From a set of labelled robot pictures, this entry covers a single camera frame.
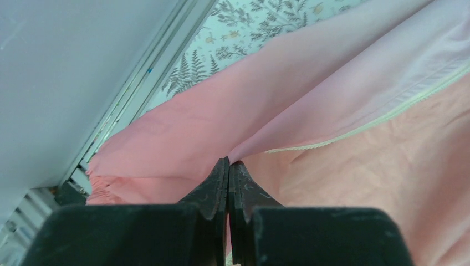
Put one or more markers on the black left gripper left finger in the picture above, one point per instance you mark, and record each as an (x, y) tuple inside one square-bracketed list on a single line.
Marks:
[(189, 232)]

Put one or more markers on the pink zip-up jacket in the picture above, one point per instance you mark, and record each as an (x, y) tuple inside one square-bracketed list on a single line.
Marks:
[(368, 108)]

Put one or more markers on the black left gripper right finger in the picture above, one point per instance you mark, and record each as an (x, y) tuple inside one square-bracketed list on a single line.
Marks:
[(263, 232)]

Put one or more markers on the floral patterned table mat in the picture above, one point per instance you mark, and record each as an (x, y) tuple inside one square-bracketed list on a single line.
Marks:
[(235, 29)]

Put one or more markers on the aluminium frame rail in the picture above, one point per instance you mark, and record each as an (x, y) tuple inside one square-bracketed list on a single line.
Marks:
[(154, 64)]

